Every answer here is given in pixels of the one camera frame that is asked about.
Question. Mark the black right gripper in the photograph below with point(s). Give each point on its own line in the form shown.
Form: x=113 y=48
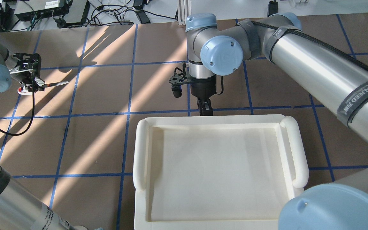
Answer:
x=204 y=87

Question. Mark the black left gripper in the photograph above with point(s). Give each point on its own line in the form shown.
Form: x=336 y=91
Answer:
x=31 y=79

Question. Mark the red handled scissors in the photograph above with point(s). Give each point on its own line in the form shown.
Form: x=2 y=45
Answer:
x=29 y=88

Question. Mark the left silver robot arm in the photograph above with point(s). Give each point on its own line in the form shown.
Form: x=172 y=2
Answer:
x=19 y=209

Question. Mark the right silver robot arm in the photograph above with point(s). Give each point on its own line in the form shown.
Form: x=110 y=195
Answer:
x=336 y=79

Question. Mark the cream plastic tray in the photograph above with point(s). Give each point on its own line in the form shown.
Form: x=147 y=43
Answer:
x=216 y=172

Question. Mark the black power adapter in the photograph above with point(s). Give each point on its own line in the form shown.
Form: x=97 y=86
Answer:
x=272 y=8

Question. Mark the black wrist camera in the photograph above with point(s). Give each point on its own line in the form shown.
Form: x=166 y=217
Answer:
x=180 y=77

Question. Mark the aluminium frame post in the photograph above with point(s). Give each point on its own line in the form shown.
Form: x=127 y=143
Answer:
x=183 y=11

